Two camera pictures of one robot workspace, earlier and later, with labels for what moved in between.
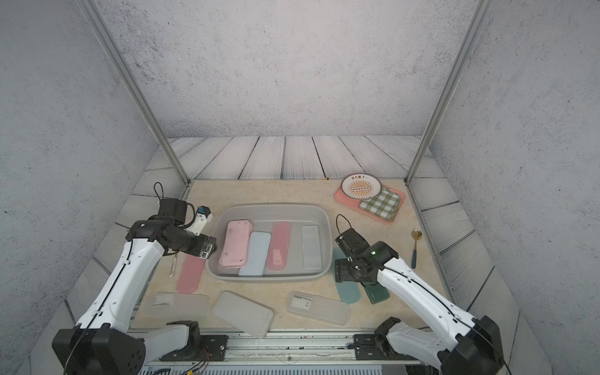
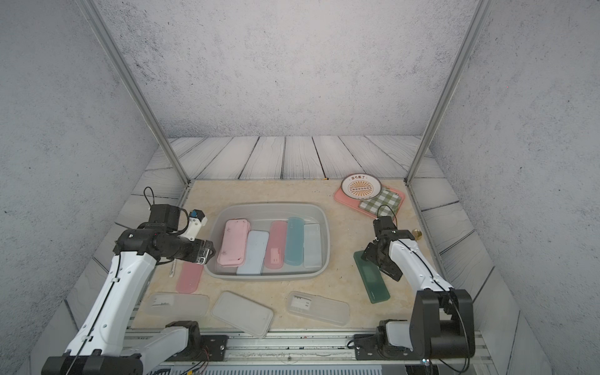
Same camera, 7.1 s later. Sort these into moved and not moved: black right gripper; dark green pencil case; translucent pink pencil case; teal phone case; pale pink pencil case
Moved: black right gripper; teal phone case
Not moved: dark green pencil case; translucent pink pencil case; pale pink pencil case
